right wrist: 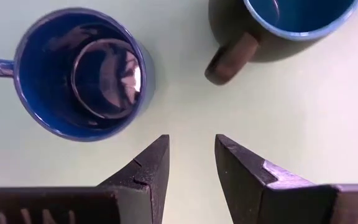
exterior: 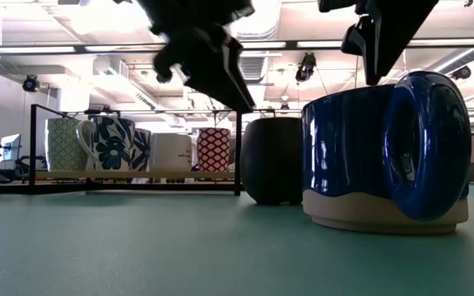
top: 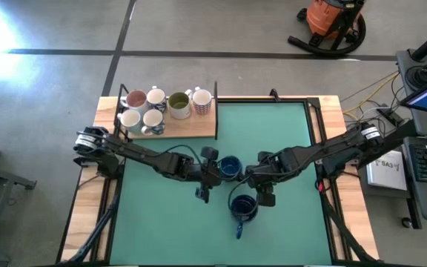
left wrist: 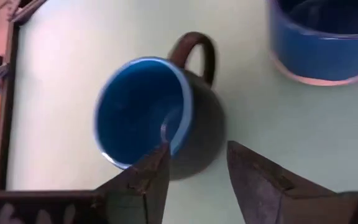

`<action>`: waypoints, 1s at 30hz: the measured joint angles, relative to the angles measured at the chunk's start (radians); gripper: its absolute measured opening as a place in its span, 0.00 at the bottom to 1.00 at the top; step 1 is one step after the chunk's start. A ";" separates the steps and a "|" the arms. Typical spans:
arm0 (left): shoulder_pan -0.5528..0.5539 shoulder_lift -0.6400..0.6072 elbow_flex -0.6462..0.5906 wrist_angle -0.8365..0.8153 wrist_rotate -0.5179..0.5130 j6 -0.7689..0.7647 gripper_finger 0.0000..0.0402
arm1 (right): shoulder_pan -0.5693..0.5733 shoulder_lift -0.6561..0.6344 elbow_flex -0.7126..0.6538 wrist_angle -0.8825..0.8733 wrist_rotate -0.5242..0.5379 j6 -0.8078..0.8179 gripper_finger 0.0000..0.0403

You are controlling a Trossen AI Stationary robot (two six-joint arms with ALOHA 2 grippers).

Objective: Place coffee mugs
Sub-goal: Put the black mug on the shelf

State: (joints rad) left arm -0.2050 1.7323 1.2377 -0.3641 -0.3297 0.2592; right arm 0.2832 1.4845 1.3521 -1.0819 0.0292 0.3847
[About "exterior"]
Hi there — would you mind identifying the tall white blue-floral mug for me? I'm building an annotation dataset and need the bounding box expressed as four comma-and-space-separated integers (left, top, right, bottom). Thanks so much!
75, 116, 137, 172

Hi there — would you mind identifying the cream mug with black text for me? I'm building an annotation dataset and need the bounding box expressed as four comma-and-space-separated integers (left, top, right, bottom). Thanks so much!
149, 132, 193, 173

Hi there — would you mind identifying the black frame wooden shelf rack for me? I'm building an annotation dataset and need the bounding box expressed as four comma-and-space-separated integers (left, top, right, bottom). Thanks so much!
29, 102, 244, 197

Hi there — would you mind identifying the black ceiling camera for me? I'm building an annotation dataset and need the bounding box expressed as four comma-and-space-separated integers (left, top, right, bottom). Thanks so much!
452, 65, 472, 80
21, 73, 40, 93
295, 51, 318, 82

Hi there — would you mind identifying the green patterned mug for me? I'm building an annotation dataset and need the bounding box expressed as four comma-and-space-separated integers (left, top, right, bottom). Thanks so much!
44, 118, 88, 172

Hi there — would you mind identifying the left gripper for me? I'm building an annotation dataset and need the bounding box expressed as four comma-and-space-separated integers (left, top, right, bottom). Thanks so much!
137, 0, 257, 114

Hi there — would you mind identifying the white computer monitor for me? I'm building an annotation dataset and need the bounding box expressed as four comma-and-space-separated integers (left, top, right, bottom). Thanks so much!
0, 132, 22, 163

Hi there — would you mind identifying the glossy blue stoneware mug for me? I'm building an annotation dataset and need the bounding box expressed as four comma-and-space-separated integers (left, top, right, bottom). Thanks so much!
301, 70, 472, 236

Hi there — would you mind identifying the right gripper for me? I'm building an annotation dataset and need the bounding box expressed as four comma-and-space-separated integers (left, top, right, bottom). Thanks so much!
318, 0, 439, 86

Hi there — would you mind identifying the round black mug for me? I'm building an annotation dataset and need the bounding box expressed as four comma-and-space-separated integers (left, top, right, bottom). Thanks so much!
239, 117, 304, 206

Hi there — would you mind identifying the red white lattice mug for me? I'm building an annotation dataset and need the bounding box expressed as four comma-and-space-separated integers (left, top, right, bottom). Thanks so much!
196, 127, 232, 173

